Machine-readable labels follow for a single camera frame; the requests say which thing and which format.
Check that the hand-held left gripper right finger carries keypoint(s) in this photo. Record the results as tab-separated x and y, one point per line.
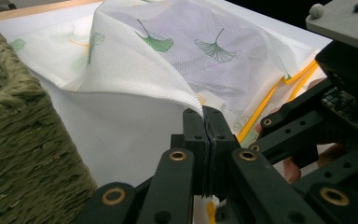
220	168

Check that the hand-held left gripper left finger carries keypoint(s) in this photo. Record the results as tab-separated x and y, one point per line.
200	168

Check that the white leaf-print mesh laundry bag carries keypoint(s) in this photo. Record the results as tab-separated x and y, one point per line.
130	62

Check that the green woven basket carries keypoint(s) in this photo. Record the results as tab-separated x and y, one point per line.
28	140

